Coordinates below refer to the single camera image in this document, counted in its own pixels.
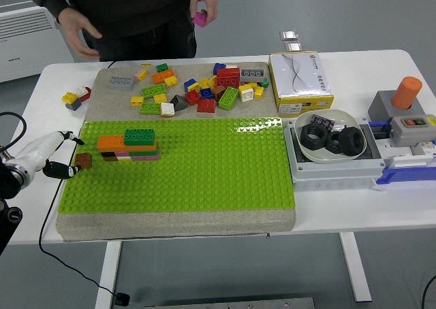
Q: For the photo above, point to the yellow square brick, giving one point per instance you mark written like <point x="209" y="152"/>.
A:
<point x="137" y="100"/>
<point x="253" y="84"/>
<point x="213" y="81"/>
<point x="259" y="92"/>
<point x="171" y="81"/>
<point x="203" y="83"/>
<point x="160" y="98"/>
<point x="194" y="87"/>

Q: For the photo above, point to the orange long loose brick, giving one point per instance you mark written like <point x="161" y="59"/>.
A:
<point x="163" y="76"/>

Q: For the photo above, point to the grey-brown mat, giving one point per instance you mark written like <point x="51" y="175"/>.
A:
<point x="170" y="222"/>

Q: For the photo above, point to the white table leg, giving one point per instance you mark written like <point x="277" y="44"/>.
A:
<point x="354" y="268"/>
<point x="107" y="275"/>

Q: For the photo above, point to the grey push-button switch box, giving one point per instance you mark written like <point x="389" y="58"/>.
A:
<point x="405" y="133"/>

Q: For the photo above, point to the big black hex nut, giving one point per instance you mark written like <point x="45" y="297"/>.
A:
<point x="332" y="149"/>
<point x="344" y="145"/>
<point x="306" y="142"/>

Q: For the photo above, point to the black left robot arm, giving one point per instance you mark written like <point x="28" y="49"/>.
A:
<point x="7" y="183"/>

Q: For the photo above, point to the blue and white rail assembly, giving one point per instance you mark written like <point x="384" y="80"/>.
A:
<point x="398" y="178"/>

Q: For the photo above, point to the white panel heater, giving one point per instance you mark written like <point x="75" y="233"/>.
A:
<point x="27" y="50"/>

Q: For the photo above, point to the red brick under white brick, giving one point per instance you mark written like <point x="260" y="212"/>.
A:
<point x="87" y="94"/>

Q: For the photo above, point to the white brick on red brick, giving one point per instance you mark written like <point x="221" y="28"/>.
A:
<point x="80" y="90"/>

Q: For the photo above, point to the grey metal plate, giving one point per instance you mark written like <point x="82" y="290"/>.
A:
<point x="238" y="304"/>

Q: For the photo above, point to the black thin stacked brick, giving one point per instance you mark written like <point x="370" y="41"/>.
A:
<point x="108" y="153"/>

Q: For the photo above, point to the person's left hand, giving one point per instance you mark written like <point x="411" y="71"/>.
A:
<point x="207" y="2"/>

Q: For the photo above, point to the purple circuit board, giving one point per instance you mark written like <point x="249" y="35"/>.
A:
<point x="322" y="120"/>

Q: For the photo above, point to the flat white brick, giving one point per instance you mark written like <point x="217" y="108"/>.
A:
<point x="231" y="66"/>

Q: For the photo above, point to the light green eight-stud brick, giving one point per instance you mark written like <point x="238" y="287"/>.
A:
<point x="229" y="98"/>

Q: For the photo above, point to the grey black sloped brick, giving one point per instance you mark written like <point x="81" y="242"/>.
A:
<point x="178" y="103"/>

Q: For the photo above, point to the big red brick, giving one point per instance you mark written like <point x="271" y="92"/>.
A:
<point x="228" y="77"/>

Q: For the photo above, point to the white brick with orange base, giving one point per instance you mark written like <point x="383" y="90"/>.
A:
<point x="167" y="109"/>

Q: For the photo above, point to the green thin stacked brick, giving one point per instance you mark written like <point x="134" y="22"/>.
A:
<point x="146" y="152"/>

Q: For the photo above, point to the white and yellow cardboard box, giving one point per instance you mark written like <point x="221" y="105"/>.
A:
<point x="299" y="81"/>

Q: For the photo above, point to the dark green long brick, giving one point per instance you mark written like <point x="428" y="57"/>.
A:
<point x="139" y="136"/>

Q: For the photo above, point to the white square brick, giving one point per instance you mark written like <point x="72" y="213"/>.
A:
<point x="246" y="93"/>

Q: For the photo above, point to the red square brick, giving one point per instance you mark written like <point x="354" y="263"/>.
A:
<point x="192" y="97"/>

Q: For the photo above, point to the brown loose brick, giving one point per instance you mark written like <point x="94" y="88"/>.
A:
<point x="218" y="92"/>

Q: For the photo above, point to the light green six-stud brick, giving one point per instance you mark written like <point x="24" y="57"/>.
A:
<point x="154" y="91"/>
<point x="149" y="108"/>

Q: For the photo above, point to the grey eight-stud brick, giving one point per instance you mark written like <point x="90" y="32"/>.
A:
<point x="121" y="83"/>

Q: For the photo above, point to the grey block with hole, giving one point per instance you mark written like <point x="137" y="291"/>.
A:
<point x="379" y="106"/>

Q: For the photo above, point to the silver floor socket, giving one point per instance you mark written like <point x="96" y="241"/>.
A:
<point x="289" y="35"/>
<point x="293" y="47"/>

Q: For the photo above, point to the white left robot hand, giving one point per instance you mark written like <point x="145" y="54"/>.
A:
<point x="34" y="152"/>

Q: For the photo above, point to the green studded baseplate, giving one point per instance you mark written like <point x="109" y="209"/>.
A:
<point x="204" y="173"/>

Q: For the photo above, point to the person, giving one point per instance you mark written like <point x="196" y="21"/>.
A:
<point x="136" y="9"/>

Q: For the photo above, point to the blue square brick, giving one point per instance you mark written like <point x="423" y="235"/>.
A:
<point x="206" y="93"/>
<point x="219" y="67"/>
<point x="188" y="82"/>

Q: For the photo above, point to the magenta square brick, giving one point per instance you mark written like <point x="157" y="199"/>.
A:
<point x="200" y="19"/>

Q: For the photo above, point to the light grey junction box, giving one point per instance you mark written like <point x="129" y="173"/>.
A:
<point x="327" y="176"/>

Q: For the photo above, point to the pink and yellow brick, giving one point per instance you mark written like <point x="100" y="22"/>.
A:
<point x="140" y="75"/>

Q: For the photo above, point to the small brown toy brick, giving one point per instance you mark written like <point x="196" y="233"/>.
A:
<point x="84" y="160"/>

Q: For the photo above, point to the orange cylinder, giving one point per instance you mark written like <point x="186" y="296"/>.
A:
<point x="405" y="93"/>

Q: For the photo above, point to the pink thin stacked brick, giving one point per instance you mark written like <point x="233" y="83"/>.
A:
<point x="146" y="158"/>

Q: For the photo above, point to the orange thin long brick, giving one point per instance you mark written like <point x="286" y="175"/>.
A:
<point x="146" y="147"/>

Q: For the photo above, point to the small dark green brick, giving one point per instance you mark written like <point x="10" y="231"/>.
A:
<point x="162" y="67"/>

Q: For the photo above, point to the white bowl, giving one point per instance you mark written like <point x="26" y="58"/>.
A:
<point x="320" y="157"/>

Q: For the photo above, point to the person's right hand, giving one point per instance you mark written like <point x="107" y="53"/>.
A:
<point x="76" y="26"/>

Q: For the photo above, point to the brown thin stacked brick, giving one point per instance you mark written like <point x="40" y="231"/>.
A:
<point x="110" y="158"/>

